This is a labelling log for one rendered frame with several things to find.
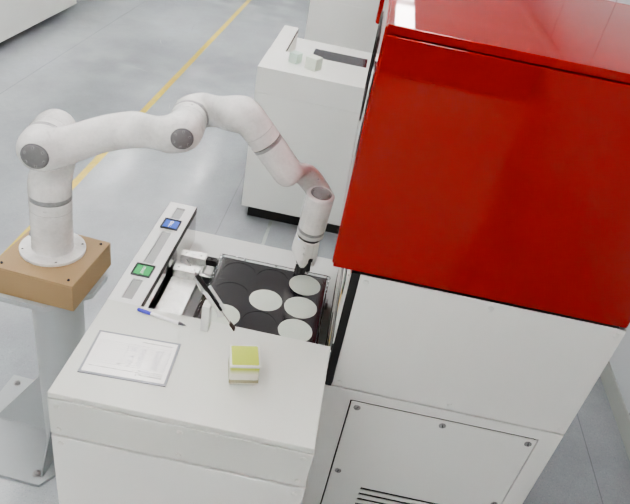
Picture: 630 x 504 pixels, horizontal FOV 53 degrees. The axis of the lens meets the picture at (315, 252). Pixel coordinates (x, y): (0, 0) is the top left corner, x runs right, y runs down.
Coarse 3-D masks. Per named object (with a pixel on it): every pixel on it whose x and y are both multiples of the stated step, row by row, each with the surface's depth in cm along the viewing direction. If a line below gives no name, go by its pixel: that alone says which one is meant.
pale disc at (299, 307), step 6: (288, 300) 193; (294, 300) 194; (300, 300) 194; (306, 300) 195; (288, 306) 191; (294, 306) 191; (300, 306) 192; (306, 306) 192; (312, 306) 193; (288, 312) 189; (294, 312) 189; (300, 312) 190; (306, 312) 190; (312, 312) 190
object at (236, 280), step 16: (224, 272) 199; (240, 272) 201; (256, 272) 202; (272, 272) 203; (288, 272) 205; (224, 288) 193; (240, 288) 194; (256, 288) 195; (272, 288) 197; (288, 288) 198; (320, 288) 201; (240, 304) 188; (320, 304) 194; (240, 320) 182; (256, 320) 183; (272, 320) 185; (304, 320) 187
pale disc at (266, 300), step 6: (252, 294) 193; (258, 294) 193; (264, 294) 194; (270, 294) 194; (276, 294) 195; (252, 300) 190; (258, 300) 191; (264, 300) 191; (270, 300) 192; (276, 300) 192; (258, 306) 188; (264, 306) 189; (270, 306) 189; (276, 306) 190
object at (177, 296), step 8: (184, 264) 202; (192, 264) 203; (200, 272) 200; (176, 280) 195; (184, 280) 196; (192, 280) 196; (168, 288) 191; (176, 288) 192; (184, 288) 193; (192, 288) 193; (168, 296) 188; (176, 296) 189; (184, 296) 190; (192, 296) 194; (160, 304) 185; (168, 304) 186; (176, 304) 186; (184, 304) 187; (176, 312) 183; (184, 312) 186
